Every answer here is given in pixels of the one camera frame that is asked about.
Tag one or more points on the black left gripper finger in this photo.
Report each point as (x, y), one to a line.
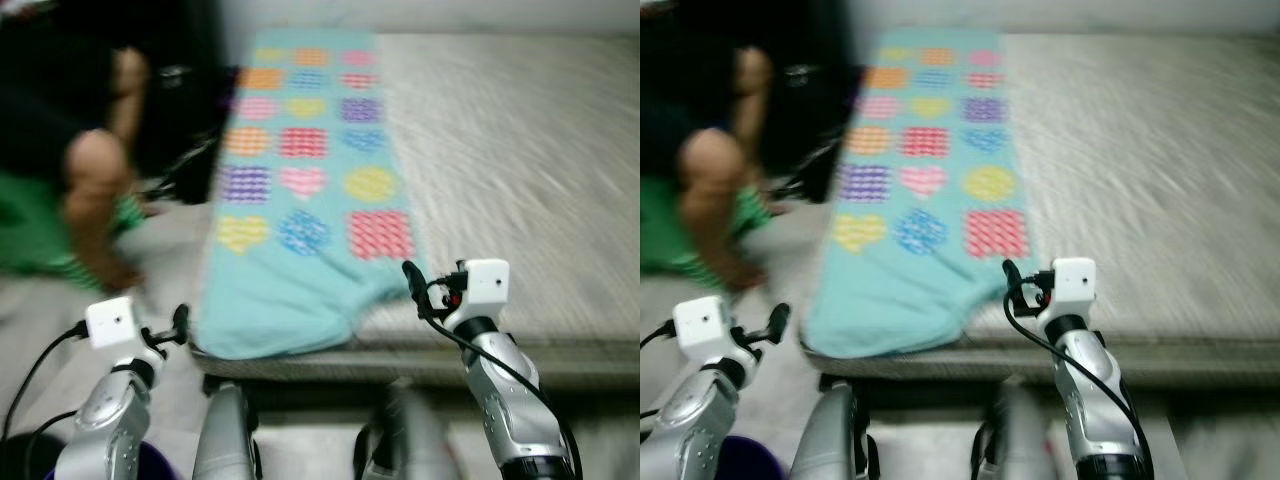
(181, 322)
(778, 322)

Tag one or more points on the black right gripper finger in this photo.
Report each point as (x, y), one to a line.
(1012, 278)
(414, 285)

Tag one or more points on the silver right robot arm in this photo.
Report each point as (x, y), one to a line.
(510, 400)
(1095, 400)

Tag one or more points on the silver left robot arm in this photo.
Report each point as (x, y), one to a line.
(690, 420)
(105, 420)

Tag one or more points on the teal blanket with dotted shapes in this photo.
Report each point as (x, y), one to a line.
(880, 300)
(270, 300)

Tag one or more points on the silver left robot leg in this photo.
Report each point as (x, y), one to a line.
(830, 440)
(225, 440)

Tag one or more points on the silver robot leg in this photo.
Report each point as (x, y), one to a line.
(225, 440)
(415, 440)
(1020, 440)
(830, 440)

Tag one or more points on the purple plastic bin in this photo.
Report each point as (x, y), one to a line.
(750, 465)
(155, 465)

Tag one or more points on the green plastic stool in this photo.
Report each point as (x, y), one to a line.
(660, 230)
(30, 230)

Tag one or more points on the seated person in dark shorts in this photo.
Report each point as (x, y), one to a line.
(95, 190)
(715, 190)

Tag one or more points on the silver right robot leg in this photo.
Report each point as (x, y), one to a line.
(415, 440)
(1020, 440)

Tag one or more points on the grey quilted mattress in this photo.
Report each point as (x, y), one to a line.
(520, 150)
(1150, 150)

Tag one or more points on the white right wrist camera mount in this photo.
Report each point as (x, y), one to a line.
(1072, 282)
(485, 285)

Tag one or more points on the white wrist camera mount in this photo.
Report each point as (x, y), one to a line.
(1072, 282)
(485, 285)
(112, 322)
(700, 325)

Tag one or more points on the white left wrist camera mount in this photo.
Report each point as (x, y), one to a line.
(112, 322)
(700, 325)

